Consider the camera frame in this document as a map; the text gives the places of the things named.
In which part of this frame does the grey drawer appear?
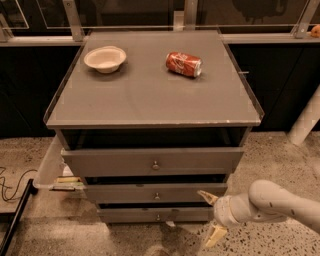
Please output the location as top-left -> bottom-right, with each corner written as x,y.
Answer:
97,207 -> 213,223
85,183 -> 227,204
61,147 -> 243,177

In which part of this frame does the grey middle drawer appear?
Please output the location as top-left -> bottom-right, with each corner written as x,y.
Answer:
85,183 -> 227,204

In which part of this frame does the red soda can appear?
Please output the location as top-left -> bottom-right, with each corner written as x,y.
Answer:
165,52 -> 202,78

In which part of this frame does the grey bottom drawer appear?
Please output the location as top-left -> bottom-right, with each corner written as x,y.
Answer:
97,207 -> 213,223

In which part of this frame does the metal railing frame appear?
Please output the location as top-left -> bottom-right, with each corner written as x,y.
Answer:
0,0 -> 320,47

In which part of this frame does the black metal floor bar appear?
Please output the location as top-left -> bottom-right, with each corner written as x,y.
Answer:
0,179 -> 38,256

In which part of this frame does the grey top drawer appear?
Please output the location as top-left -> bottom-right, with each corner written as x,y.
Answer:
61,147 -> 243,177

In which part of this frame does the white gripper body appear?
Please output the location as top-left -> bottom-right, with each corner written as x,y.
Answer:
213,193 -> 254,228

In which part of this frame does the orange fruit on ledge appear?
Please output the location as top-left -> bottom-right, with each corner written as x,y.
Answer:
311,25 -> 320,38

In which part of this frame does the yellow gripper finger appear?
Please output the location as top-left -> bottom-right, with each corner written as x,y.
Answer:
197,190 -> 218,205
205,225 -> 227,248

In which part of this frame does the white pipe post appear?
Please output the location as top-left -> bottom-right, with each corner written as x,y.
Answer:
287,85 -> 320,145

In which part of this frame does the black cable on floor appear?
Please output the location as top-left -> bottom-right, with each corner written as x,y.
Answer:
0,165 -> 39,202

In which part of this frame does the grey drawer cabinet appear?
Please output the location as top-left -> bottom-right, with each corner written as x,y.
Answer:
45,30 -> 263,211

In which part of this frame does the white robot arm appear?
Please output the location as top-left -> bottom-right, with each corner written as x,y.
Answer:
198,180 -> 320,247

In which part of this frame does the white paper bowl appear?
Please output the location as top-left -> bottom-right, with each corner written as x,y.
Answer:
84,46 -> 127,74

